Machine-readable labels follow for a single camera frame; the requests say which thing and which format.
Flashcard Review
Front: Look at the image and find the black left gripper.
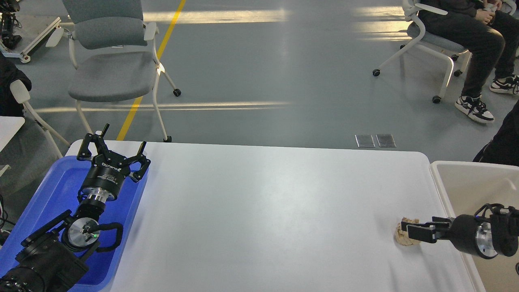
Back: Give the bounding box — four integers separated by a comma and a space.
77, 124, 151, 202

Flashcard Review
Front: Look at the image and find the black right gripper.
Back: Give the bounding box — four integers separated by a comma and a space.
401, 215, 498, 259

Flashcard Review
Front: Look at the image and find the beige paper ball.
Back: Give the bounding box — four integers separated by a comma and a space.
394, 217, 421, 246

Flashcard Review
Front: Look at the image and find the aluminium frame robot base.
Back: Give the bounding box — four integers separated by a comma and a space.
0, 0, 61, 63

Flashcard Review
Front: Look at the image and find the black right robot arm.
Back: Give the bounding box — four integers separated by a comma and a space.
401, 203, 519, 260

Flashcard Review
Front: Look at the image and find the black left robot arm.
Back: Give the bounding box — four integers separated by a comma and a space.
1, 125, 151, 292

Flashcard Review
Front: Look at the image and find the beige plastic bin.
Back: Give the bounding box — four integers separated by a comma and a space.
430, 161, 519, 292

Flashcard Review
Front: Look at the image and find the blue plastic tray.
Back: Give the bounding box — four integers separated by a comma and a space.
0, 157, 148, 292

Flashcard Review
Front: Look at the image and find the metal floor plate right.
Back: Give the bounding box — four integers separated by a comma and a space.
375, 134, 397, 148

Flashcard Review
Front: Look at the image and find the metal floor plate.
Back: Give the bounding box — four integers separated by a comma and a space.
375, 134, 397, 148
355, 134, 375, 148

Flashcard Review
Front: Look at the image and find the standing person in black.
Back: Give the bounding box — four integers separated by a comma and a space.
473, 111, 519, 166

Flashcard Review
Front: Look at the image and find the grey office chair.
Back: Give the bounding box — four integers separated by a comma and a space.
63, 0, 181, 133

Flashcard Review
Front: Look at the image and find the metal floor plate left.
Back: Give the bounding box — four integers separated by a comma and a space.
355, 134, 375, 148

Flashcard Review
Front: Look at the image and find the white chair at left edge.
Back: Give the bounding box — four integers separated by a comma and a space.
9, 79, 71, 159

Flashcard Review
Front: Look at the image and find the black jacket on chair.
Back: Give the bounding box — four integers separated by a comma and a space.
0, 54, 32, 117

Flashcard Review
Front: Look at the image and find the seated person in black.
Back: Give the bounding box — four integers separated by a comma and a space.
418, 0, 519, 123

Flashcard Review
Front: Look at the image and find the white chair with blue seat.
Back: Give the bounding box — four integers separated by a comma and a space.
372, 0, 472, 103

